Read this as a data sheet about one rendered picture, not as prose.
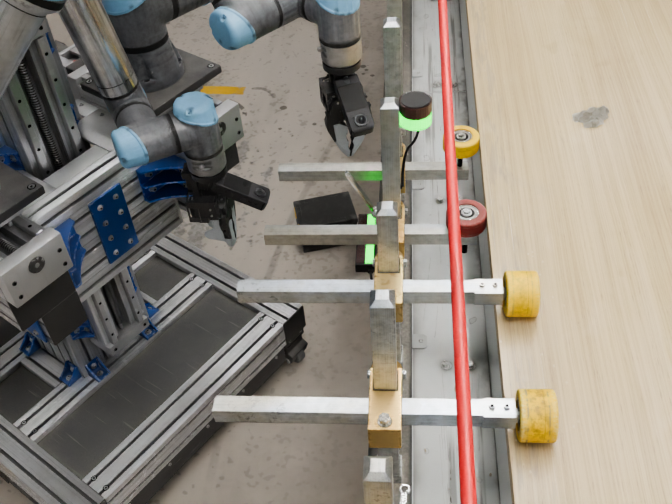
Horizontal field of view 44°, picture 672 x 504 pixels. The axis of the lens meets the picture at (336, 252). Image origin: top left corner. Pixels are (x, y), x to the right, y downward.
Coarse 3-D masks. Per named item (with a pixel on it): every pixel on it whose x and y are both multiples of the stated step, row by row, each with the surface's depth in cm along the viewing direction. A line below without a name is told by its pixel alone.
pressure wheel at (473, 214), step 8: (464, 200) 166; (472, 200) 166; (464, 208) 165; (472, 208) 165; (480, 208) 164; (464, 216) 164; (472, 216) 164; (480, 216) 163; (464, 224) 162; (472, 224) 161; (480, 224) 162; (464, 232) 163; (472, 232) 163; (480, 232) 164; (464, 248) 170
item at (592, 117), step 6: (588, 108) 186; (594, 108) 185; (600, 108) 185; (606, 108) 185; (576, 114) 185; (582, 114) 183; (588, 114) 183; (594, 114) 183; (600, 114) 183; (606, 114) 184; (576, 120) 183; (582, 120) 183; (588, 120) 183; (594, 120) 181; (600, 120) 182; (588, 126) 181; (594, 126) 181
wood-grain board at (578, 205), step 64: (512, 0) 224; (576, 0) 221; (640, 0) 219; (512, 64) 202; (576, 64) 200; (640, 64) 198; (512, 128) 183; (576, 128) 182; (640, 128) 180; (512, 192) 168; (576, 192) 167; (640, 192) 166; (512, 256) 155; (576, 256) 154; (640, 256) 153; (512, 320) 144; (576, 320) 143; (640, 320) 142; (512, 384) 135; (576, 384) 134; (640, 384) 133; (512, 448) 126; (576, 448) 126; (640, 448) 125
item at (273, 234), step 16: (416, 224) 169; (432, 224) 169; (272, 240) 171; (288, 240) 171; (304, 240) 170; (320, 240) 170; (336, 240) 170; (352, 240) 170; (368, 240) 169; (416, 240) 168; (432, 240) 168; (448, 240) 168; (464, 240) 167
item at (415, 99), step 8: (408, 96) 152; (416, 96) 152; (424, 96) 151; (408, 104) 150; (416, 104) 150; (424, 104) 150; (400, 128) 154; (400, 136) 155; (416, 136) 157; (400, 184) 166
